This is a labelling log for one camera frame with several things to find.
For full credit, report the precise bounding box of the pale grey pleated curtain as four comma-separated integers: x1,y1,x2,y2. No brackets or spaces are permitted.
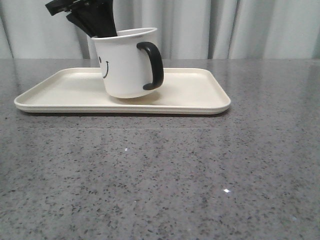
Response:
0,0,320,60

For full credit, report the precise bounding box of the cream rectangular plastic tray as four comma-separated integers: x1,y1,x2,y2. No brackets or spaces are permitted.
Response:
14,67,231,115

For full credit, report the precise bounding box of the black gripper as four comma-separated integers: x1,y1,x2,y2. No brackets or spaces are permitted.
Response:
45,0,117,38

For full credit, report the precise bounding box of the white smiley mug black handle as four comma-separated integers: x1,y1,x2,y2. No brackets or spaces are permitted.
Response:
92,27,165,99

